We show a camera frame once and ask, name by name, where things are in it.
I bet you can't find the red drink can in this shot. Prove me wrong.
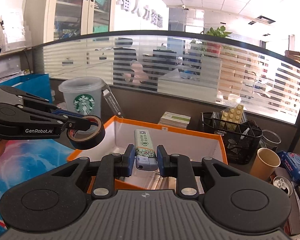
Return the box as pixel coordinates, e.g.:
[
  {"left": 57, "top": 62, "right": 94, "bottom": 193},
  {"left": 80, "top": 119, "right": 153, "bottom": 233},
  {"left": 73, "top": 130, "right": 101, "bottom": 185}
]
[{"left": 273, "top": 176, "right": 293, "bottom": 197}]

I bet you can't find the blue tissue pack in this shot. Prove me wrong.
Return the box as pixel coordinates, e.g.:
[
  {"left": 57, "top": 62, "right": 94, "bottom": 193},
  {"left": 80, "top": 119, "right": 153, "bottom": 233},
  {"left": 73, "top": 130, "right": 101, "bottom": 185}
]
[{"left": 277, "top": 151, "right": 300, "bottom": 184}]

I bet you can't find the beige building block plate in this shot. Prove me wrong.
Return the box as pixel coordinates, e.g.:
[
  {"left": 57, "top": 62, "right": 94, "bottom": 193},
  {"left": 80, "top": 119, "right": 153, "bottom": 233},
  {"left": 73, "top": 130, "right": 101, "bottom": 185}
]
[{"left": 221, "top": 104, "right": 244, "bottom": 124}]

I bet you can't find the black mesh desk organizer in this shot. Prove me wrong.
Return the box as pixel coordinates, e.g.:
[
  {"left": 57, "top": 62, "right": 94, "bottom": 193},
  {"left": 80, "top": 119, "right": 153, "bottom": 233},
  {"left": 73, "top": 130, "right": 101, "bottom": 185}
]
[{"left": 200, "top": 112, "right": 263, "bottom": 165}]

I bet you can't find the blue folder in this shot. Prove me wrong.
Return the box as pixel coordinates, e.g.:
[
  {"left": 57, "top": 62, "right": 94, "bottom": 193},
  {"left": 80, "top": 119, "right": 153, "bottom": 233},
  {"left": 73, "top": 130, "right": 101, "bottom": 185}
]
[{"left": 0, "top": 74, "right": 53, "bottom": 103}]

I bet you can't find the colourful printed desk mat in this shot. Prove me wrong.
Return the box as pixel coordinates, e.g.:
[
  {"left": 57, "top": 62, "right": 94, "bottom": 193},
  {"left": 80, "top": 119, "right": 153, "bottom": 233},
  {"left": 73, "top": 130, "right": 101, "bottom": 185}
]
[{"left": 0, "top": 139, "right": 72, "bottom": 236}]

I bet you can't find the black white leaflet box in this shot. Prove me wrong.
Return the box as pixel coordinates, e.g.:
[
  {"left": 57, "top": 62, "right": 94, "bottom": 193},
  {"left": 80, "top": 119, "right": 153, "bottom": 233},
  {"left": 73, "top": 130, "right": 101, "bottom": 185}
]
[{"left": 102, "top": 85, "right": 123, "bottom": 118}]

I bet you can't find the glass jar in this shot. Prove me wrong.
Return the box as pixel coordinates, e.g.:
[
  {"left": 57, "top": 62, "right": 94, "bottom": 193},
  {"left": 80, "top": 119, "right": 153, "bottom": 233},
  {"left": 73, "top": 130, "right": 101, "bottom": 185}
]
[{"left": 260, "top": 129, "right": 282, "bottom": 152}]

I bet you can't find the brown paper cup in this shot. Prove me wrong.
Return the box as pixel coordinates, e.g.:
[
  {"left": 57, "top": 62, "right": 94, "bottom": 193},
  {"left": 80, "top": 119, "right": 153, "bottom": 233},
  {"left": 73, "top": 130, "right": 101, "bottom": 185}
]
[{"left": 250, "top": 148, "right": 281, "bottom": 181}]

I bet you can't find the Starbucks plastic cup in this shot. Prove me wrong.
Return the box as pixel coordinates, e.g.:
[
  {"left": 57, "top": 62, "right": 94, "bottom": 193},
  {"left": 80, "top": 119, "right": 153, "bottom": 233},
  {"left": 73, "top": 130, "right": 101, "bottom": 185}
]
[{"left": 58, "top": 77, "right": 104, "bottom": 117}]

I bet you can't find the black tape roll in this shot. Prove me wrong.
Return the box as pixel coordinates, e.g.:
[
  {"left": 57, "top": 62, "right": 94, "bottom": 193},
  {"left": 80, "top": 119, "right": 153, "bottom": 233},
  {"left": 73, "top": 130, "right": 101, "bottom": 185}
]
[{"left": 66, "top": 115, "right": 106, "bottom": 150}]

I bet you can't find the orange cardboard box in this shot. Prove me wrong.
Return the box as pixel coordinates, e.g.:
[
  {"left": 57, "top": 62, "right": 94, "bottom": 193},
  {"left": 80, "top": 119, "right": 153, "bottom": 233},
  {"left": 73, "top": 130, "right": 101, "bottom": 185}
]
[{"left": 67, "top": 116, "right": 228, "bottom": 190}]

